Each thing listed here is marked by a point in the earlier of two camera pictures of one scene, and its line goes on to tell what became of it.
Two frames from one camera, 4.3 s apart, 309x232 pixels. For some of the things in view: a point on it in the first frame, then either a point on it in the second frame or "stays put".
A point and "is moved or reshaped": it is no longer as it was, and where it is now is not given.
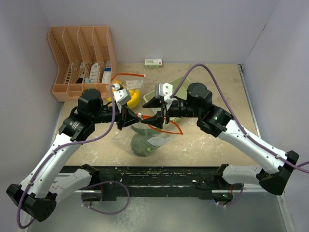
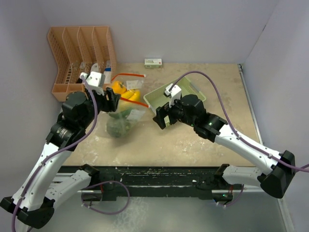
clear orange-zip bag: x=143 y=138 is moved or reshaped
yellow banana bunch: x=135 y=96 stays put
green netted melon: x=140 y=146 -> x=118 y=128
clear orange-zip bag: x=134 y=82 stays put
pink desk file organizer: x=85 y=59 stays put
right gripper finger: x=154 y=103 -> x=162 y=118
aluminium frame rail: x=258 y=129 stays put
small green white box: x=154 y=63 stays put
